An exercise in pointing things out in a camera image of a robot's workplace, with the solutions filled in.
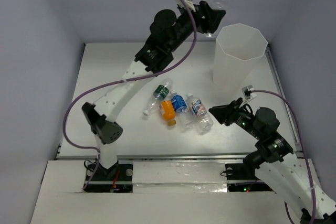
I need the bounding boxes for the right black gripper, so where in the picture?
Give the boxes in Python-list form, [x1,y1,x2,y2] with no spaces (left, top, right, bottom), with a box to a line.
[207,97,262,139]

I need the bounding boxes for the metal rail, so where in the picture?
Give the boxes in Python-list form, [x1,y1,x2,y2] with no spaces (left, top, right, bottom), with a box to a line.
[54,152,302,162]

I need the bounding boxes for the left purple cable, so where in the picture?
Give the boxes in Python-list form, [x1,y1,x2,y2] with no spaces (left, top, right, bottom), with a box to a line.
[62,0,198,190]

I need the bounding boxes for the white translucent bin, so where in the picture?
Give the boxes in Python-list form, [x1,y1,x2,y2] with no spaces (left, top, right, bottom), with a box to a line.
[213,23,268,94]

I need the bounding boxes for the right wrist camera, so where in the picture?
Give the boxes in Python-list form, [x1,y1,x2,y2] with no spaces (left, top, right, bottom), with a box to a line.
[241,85,256,100]

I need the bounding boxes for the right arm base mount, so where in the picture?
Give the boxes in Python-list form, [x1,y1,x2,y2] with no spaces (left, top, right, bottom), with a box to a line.
[220,159,273,193]

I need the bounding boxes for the purple cable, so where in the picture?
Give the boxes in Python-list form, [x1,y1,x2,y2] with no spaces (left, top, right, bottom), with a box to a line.
[249,89,317,224]
[62,0,198,190]

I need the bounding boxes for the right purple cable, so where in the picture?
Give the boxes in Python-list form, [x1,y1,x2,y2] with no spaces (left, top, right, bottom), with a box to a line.
[249,89,317,224]

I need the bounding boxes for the blue label plastic bottle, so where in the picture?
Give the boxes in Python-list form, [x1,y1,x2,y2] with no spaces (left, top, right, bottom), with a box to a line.
[171,90,193,132]

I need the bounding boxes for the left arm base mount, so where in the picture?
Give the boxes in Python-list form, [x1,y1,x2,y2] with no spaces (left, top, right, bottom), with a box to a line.
[84,163,133,193]

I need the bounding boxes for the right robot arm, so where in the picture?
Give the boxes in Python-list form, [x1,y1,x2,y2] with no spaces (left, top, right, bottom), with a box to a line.
[209,98,335,223]

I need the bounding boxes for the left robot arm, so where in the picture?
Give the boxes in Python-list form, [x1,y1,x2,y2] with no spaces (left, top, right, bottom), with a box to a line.
[81,1,226,179]

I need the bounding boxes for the orange plastic bottle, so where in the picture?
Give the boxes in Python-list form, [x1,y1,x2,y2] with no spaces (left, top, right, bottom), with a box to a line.
[160,100,176,126]

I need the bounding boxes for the green label plastic bottle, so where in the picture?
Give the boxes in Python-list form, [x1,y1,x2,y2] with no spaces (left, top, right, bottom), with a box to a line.
[143,78,173,116]

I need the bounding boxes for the white blue label bottle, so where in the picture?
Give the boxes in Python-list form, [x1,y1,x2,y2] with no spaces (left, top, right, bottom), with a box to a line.
[187,93,213,134]

